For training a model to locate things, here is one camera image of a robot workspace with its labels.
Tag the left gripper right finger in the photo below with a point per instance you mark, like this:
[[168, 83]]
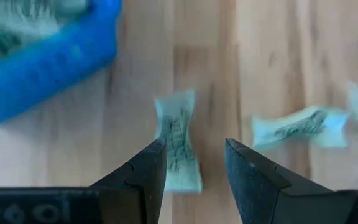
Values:
[[259, 193]]

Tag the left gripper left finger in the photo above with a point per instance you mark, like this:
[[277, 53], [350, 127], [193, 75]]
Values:
[[141, 186]]

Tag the blue plastic basket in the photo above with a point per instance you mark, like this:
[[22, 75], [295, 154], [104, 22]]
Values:
[[57, 62]]

